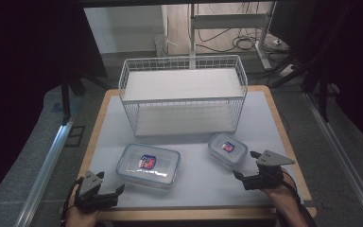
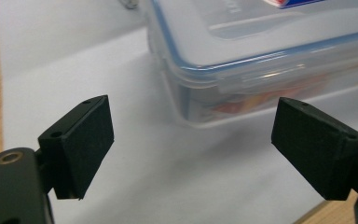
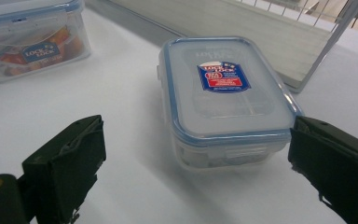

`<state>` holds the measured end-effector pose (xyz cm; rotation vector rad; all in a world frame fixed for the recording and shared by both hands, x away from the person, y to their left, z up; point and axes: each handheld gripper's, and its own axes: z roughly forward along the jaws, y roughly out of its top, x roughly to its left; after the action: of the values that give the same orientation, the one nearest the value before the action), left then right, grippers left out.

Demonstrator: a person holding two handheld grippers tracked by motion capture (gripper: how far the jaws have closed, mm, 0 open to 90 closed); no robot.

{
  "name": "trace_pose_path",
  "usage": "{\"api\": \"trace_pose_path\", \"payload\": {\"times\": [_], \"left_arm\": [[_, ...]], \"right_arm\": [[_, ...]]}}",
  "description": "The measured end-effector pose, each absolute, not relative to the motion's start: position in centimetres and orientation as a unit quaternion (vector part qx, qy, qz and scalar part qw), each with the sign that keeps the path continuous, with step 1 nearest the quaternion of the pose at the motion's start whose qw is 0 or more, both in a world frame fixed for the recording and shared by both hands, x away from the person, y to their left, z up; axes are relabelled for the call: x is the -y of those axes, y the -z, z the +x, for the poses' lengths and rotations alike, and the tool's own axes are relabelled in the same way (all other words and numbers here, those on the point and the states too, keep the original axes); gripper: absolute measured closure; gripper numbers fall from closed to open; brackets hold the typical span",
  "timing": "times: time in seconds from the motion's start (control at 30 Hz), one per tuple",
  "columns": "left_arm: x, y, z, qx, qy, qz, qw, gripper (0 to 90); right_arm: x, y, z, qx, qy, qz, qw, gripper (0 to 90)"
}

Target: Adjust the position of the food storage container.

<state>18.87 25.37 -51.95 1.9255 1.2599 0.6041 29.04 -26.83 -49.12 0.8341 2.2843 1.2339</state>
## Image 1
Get black stand legs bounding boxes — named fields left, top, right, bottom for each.
left=301, top=61, right=334, bottom=123
left=59, top=70, right=88, bottom=127

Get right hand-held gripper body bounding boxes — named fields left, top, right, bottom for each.
left=242, top=149, right=296, bottom=191

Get person's left hand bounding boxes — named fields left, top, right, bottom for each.
left=65, top=201, right=100, bottom=227

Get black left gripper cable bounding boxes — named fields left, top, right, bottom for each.
left=60, top=176, right=85, bottom=227

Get black floor cables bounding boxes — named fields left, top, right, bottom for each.
left=197, top=26, right=289, bottom=55

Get person's right hand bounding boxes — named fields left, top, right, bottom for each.
left=261, top=168, right=298, bottom=204

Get small clear food container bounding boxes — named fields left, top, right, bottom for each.
left=207, top=131, right=249, bottom=170

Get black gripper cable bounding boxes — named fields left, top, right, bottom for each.
left=282, top=169, right=318, bottom=227
left=60, top=176, right=85, bottom=227

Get large clear food container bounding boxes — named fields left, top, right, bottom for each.
left=115, top=143, right=182, bottom=192

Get white wire two-tier rack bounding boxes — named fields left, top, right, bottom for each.
left=118, top=54, right=249, bottom=138

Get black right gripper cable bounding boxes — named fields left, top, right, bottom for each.
left=282, top=169, right=318, bottom=227

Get dark curtain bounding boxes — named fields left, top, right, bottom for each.
left=0, top=0, right=109, bottom=209
left=292, top=0, right=363, bottom=155

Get white metal stand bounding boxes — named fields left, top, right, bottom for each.
left=188, top=0, right=278, bottom=71

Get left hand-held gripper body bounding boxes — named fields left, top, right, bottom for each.
left=74, top=170, right=117, bottom=214

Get aluminium rail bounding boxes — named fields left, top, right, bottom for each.
left=13, top=114, right=78, bottom=227
left=302, top=90, right=363, bottom=227

